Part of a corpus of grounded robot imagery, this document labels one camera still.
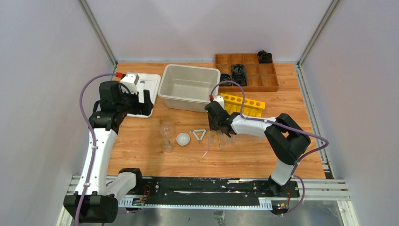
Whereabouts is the beige plastic bin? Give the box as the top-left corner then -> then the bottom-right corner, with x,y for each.
158,64 -> 221,112

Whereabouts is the white clay triangle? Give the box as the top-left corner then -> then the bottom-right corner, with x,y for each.
190,129 -> 207,143

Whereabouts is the white plastic lid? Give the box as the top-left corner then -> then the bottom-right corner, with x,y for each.
128,73 -> 161,118

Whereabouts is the black strap coil beside tray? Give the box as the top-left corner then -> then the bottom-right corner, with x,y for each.
219,73 -> 232,87

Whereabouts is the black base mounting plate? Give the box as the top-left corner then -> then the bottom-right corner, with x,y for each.
127,177 -> 300,207

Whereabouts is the black strap coil in tray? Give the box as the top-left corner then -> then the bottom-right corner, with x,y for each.
231,64 -> 248,87

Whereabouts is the yellow test tube rack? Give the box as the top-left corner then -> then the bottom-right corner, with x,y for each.
220,93 -> 266,117

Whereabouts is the black strap coil corner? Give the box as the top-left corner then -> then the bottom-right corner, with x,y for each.
257,50 -> 272,64

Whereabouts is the clear glass test tube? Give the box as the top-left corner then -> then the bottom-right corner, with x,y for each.
207,130 -> 215,151

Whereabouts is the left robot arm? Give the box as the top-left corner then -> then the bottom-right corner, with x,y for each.
63,81 -> 154,226

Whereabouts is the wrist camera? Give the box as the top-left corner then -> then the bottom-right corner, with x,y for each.
120,73 -> 140,94
213,95 -> 225,109

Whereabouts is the white evaporating dish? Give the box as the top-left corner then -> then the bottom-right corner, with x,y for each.
176,133 -> 191,146

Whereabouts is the small glass flask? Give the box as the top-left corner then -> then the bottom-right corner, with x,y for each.
162,139 -> 174,153

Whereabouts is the clear plastic tube rack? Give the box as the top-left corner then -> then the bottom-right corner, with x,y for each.
234,134 -> 262,144

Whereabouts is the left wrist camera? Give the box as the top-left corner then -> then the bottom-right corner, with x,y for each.
120,73 -> 140,94

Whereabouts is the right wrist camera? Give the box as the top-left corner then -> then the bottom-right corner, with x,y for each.
213,95 -> 225,109

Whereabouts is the wooden compartment tray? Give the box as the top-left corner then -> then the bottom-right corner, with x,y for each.
215,53 -> 279,92

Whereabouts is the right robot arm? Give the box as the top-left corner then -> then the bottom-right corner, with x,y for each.
205,101 -> 311,197

